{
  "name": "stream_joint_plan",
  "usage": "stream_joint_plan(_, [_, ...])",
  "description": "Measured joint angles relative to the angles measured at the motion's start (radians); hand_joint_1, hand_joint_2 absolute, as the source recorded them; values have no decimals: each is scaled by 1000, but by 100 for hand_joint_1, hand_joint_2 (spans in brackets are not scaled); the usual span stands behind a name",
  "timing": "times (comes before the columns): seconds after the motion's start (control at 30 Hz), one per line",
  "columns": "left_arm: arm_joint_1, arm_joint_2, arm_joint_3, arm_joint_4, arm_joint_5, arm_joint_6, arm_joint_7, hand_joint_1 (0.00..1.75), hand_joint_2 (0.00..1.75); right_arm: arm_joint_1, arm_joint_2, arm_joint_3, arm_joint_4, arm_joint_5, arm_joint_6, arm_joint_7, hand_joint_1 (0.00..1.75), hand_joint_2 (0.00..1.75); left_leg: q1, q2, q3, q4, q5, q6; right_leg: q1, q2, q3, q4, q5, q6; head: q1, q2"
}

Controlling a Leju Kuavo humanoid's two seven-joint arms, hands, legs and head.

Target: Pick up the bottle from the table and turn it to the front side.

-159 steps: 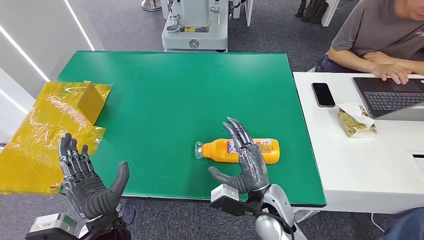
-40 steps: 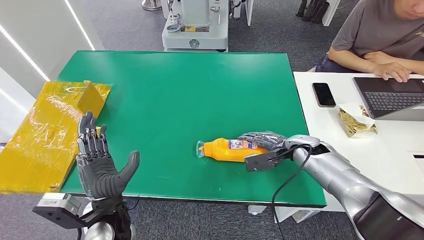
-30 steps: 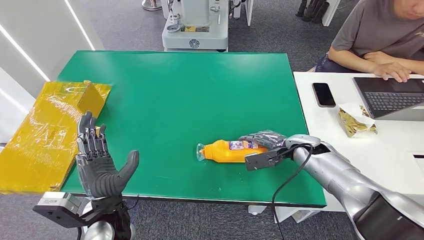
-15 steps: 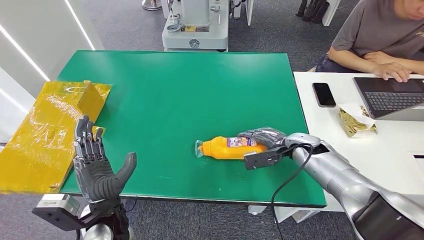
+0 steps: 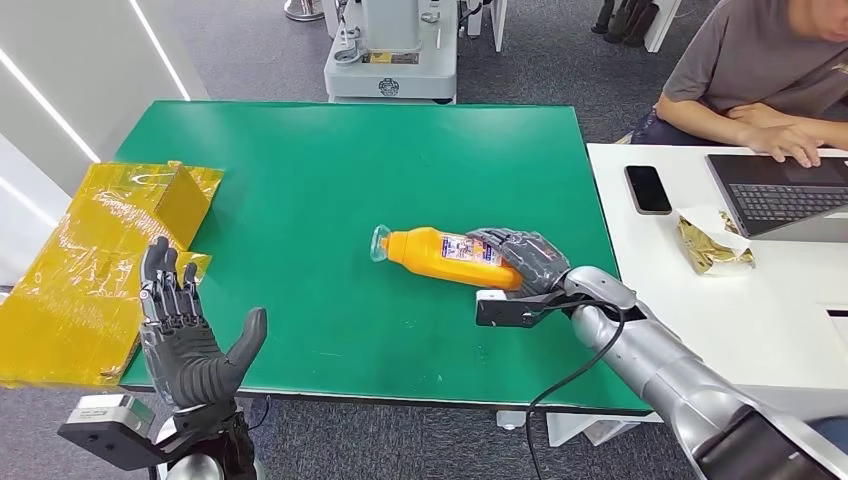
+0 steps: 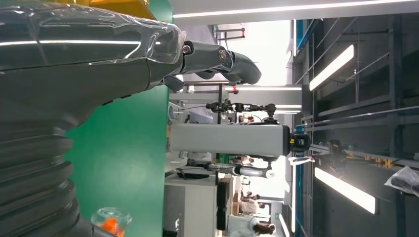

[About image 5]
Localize black shoes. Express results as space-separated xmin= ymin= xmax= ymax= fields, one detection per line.
xmin=590 ymin=0 xmax=661 ymax=49

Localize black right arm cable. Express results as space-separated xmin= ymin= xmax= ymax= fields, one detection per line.
xmin=525 ymin=300 xmax=628 ymax=480

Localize blue cloth-covered object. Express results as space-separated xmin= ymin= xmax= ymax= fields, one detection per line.
xmin=811 ymin=417 xmax=848 ymax=456

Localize person's right hand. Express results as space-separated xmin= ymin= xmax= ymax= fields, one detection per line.
xmin=745 ymin=125 xmax=827 ymax=170

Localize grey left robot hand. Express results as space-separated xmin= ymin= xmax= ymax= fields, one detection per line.
xmin=137 ymin=236 xmax=269 ymax=417

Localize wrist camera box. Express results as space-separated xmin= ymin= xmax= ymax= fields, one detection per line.
xmin=57 ymin=394 xmax=175 ymax=472
xmin=474 ymin=288 xmax=566 ymax=330

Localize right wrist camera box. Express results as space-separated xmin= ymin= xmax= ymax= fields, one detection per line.
xmin=474 ymin=288 xmax=566 ymax=330

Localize person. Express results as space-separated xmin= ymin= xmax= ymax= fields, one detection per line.
xmin=629 ymin=0 xmax=848 ymax=170

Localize grey laptop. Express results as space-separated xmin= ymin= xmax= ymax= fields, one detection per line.
xmin=705 ymin=153 xmax=848 ymax=244

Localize white desk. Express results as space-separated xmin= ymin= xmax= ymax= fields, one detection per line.
xmin=546 ymin=143 xmax=848 ymax=449

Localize orange bottle with clear cap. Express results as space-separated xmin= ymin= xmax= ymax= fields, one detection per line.
xmin=369 ymin=224 xmax=525 ymax=293

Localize yellow taped cardboard box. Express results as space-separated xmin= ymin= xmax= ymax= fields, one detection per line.
xmin=0 ymin=160 xmax=225 ymax=391

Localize person's left hand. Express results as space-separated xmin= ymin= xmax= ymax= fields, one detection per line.
xmin=725 ymin=101 xmax=791 ymax=131

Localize white furniture leg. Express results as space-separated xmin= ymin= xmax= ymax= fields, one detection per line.
xmin=642 ymin=0 xmax=682 ymax=54

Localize green top table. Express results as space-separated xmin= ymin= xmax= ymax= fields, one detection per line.
xmin=113 ymin=100 xmax=652 ymax=432

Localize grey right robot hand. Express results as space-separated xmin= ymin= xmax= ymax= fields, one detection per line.
xmin=465 ymin=227 xmax=573 ymax=301

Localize black smartphone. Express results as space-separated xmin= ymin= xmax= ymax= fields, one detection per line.
xmin=623 ymin=164 xmax=674 ymax=217

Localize gold snack packet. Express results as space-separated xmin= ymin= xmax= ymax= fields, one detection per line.
xmin=675 ymin=206 xmax=757 ymax=277

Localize white grey machine base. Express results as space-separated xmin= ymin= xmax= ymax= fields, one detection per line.
xmin=323 ymin=0 xmax=459 ymax=105

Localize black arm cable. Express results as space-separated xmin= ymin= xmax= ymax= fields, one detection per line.
xmin=525 ymin=300 xmax=628 ymax=480
xmin=248 ymin=396 xmax=272 ymax=432

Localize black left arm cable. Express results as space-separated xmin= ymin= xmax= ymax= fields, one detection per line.
xmin=248 ymin=396 xmax=272 ymax=432

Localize white furniture panel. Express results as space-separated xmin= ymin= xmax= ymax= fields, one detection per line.
xmin=463 ymin=0 xmax=508 ymax=54

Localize chrome stand base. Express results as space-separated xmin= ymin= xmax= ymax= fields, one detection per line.
xmin=283 ymin=0 xmax=325 ymax=24

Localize person's hand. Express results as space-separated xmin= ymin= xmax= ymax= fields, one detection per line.
xmin=725 ymin=101 xmax=791 ymax=131
xmin=745 ymin=125 xmax=827 ymax=170

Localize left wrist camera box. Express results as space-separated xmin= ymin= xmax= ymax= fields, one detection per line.
xmin=57 ymin=394 xmax=175 ymax=472

